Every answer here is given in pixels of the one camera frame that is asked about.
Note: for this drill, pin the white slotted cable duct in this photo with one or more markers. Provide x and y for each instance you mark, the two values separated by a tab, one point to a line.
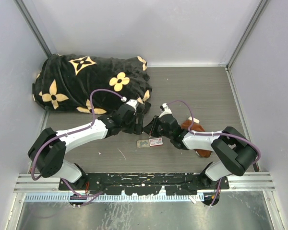
70	197

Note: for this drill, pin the black floral plush blanket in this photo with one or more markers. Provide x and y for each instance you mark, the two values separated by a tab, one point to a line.
89	84

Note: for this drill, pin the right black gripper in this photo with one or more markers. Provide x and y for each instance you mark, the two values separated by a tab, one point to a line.
150	129

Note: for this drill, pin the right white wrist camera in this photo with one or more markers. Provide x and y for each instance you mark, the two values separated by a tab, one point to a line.
165	110

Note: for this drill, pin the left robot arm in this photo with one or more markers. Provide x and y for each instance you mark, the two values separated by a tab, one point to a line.
48	151

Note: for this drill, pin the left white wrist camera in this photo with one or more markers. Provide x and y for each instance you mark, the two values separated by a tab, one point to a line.
133	103

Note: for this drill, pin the brown cloth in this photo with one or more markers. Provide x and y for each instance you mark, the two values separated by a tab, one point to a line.
194	125

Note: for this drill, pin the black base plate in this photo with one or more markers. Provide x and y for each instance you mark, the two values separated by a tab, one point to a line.
178	183

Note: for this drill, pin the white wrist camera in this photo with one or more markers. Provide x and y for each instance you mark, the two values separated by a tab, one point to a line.
165	110
133	103

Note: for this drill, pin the red white staple box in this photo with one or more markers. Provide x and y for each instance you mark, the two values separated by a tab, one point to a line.
153	142

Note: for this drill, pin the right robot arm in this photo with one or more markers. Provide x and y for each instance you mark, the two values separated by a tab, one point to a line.
236	154

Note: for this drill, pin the aluminium front rail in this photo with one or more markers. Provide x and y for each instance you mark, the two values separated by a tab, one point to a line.
250	181

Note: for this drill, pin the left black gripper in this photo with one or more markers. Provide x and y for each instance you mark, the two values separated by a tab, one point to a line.
136	128

